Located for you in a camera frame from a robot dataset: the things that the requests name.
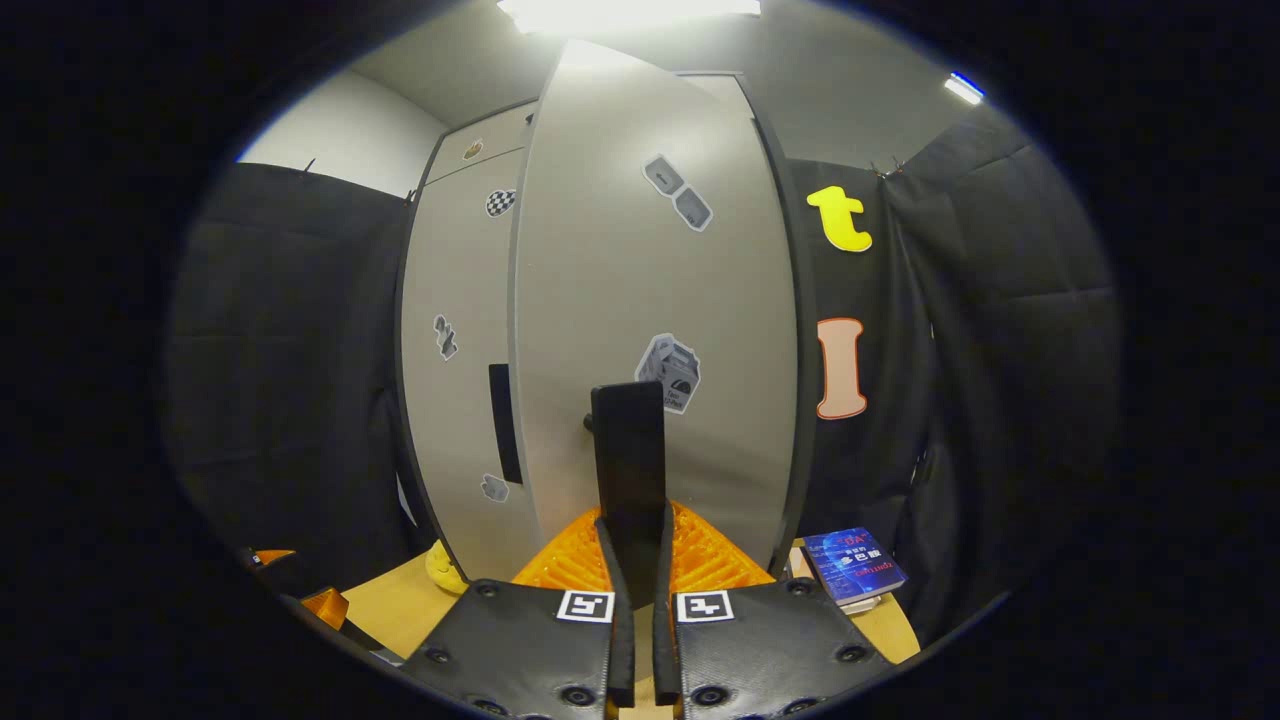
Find yellow plush toy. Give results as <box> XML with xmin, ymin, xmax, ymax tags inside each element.
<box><xmin>425</xmin><ymin>540</ymin><xmax>469</xmax><ymax>595</ymax></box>

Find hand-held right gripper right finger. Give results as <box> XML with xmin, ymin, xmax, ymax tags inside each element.
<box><xmin>652</xmin><ymin>500</ymin><xmax>891</xmax><ymax>720</ymax></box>

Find black backdrop cloth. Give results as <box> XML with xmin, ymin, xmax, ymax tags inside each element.
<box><xmin>165</xmin><ymin>105</ymin><xmax>1121</xmax><ymax>641</ymax></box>

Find grey cabinet drawer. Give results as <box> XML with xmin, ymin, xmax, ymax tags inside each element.
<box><xmin>438</xmin><ymin>100</ymin><xmax>541</xmax><ymax>183</ymax></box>

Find grey cabinet door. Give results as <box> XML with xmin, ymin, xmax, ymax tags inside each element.
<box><xmin>400</xmin><ymin>145</ymin><xmax>531</xmax><ymax>583</ymax></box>
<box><xmin>508</xmin><ymin>40</ymin><xmax>801</xmax><ymax>586</ymax></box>

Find grey double-door shoe cabinet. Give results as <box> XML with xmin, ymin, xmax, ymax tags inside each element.
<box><xmin>395</xmin><ymin>70</ymin><xmax>821</xmax><ymax>586</ymax></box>

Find black door handle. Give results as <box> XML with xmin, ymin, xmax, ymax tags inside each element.
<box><xmin>590</xmin><ymin>382</ymin><xmax>669</xmax><ymax>609</ymax></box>
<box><xmin>488</xmin><ymin>364</ymin><xmax>523</xmax><ymax>485</ymax></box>

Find blue book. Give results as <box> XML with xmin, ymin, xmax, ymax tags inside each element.
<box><xmin>803</xmin><ymin>527</ymin><xmax>909</xmax><ymax>606</ymax></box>

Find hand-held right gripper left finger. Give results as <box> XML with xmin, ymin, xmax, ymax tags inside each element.
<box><xmin>400</xmin><ymin>505</ymin><xmax>636</xmax><ymax>720</ymax></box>

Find large ceiling light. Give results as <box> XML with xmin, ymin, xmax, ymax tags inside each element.
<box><xmin>497</xmin><ymin>0</ymin><xmax>763</xmax><ymax>36</ymax></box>

